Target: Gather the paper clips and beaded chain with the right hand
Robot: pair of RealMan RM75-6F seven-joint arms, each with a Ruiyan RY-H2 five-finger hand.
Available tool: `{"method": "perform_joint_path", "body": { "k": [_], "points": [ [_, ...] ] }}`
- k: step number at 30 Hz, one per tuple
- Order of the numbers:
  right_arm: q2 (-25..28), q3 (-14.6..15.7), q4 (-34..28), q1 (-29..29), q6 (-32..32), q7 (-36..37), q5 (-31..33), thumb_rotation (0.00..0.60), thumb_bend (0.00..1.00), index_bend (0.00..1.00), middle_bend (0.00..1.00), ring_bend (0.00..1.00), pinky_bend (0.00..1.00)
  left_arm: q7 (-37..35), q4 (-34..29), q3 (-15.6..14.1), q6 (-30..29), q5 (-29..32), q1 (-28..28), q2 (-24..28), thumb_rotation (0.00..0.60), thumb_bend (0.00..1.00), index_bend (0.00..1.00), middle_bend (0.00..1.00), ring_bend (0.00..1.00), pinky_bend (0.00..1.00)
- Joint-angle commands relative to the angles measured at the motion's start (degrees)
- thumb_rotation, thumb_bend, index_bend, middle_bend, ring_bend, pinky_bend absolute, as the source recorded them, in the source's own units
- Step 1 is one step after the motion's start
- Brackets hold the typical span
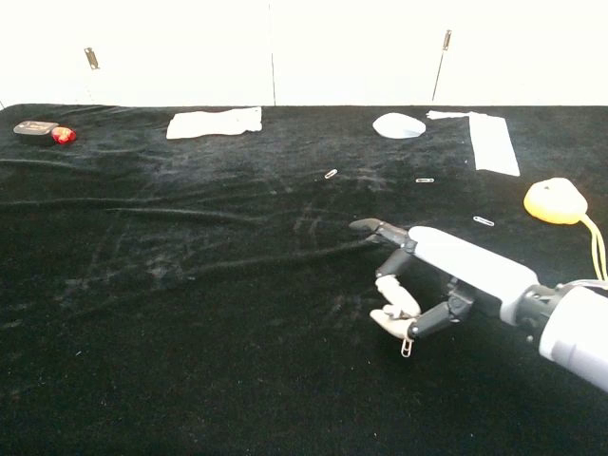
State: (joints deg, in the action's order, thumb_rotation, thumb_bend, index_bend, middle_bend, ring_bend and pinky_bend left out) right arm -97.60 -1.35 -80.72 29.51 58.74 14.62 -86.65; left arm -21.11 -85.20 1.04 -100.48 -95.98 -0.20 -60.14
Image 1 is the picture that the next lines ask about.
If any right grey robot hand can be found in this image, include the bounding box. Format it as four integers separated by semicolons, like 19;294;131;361
349;218;543;340

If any small black device case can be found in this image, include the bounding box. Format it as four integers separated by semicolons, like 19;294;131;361
12;120;60;146

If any white folded cloth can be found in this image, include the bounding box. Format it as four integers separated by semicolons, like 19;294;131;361
165;105;264;141

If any woven folding screen panel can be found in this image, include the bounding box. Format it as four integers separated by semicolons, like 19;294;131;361
0;0;95;111
87;0;276;108
430;0;608;107
271;0;450;108

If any small red plastic clip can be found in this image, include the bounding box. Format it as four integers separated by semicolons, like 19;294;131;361
50;125;78;145

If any black velvet tablecloth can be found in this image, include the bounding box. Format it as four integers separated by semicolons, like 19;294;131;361
0;103;608;456

